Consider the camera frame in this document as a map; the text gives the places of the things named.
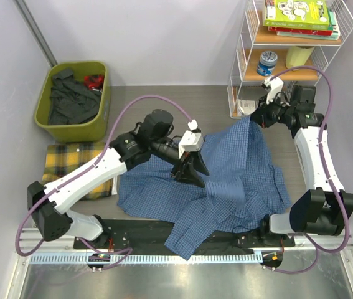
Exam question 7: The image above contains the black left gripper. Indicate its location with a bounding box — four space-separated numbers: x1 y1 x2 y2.
149 137 208 186

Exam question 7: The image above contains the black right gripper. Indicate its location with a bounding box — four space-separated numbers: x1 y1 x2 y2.
250 93 295 129

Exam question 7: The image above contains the blue checked long sleeve shirt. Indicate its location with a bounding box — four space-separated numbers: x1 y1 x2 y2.
118 118 291 259

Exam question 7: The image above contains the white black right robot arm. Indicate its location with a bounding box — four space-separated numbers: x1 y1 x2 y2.
250 83 353 246

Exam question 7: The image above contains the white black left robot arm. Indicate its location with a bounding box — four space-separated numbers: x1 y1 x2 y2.
27 110 209 249

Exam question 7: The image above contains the white folded paper booklet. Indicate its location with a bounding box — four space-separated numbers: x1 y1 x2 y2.
236 99 258 117

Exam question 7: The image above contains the blue white round tin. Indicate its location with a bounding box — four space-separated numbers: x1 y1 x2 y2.
257 50 278 77

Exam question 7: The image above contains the pale yellow faceted vase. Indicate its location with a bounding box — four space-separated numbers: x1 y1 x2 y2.
285 46 314 69

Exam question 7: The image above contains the red book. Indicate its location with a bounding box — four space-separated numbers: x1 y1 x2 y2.
268 26 333 37

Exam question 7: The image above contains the olive green plastic bin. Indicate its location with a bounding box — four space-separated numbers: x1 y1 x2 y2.
34 60 111 143

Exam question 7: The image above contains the red black garment in bin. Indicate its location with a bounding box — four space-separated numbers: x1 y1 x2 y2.
83 74 105 90

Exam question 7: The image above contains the folded yellow plaid shirt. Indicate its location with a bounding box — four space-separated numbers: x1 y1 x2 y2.
41 141 118 201

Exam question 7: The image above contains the dark grey shirt in bin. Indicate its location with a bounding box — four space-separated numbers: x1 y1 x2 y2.
48 68 102 125

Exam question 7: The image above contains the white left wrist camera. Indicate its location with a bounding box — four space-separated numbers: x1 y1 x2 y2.
178 120 204 159

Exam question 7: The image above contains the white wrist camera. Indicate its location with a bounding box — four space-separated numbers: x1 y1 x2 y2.
178 120 204 159
262 76 284 104

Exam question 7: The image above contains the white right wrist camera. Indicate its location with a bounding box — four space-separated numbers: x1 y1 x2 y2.
262 76 284 104

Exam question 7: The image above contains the white wire shelf rack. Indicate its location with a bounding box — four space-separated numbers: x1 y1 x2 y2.
227 1 353 118

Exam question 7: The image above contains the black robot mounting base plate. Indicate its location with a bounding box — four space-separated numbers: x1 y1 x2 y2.
73 219 296 250

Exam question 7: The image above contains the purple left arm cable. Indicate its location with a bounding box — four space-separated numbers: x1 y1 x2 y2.
14 95 195 286

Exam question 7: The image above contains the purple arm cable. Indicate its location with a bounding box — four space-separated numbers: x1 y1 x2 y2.
261 65 351 274
14 95 195 286

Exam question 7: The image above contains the white slotted cable duct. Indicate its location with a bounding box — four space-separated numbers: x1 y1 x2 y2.
29 250 263 265

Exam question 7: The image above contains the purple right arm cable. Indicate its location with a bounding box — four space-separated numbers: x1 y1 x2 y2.
261 65 351 274

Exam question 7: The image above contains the aluminium extrusion rail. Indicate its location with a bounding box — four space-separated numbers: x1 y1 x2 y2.
18 228 344 252

